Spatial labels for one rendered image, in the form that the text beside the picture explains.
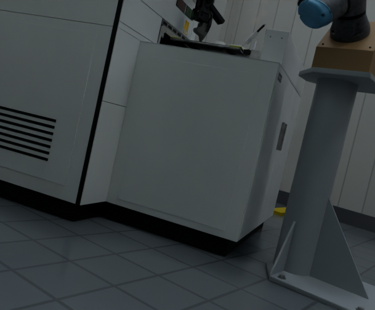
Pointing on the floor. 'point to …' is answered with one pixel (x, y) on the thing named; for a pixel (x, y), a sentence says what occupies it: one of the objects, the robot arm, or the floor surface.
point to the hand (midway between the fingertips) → (202, 39)
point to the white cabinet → (202, 146)
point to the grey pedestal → (324, 202)
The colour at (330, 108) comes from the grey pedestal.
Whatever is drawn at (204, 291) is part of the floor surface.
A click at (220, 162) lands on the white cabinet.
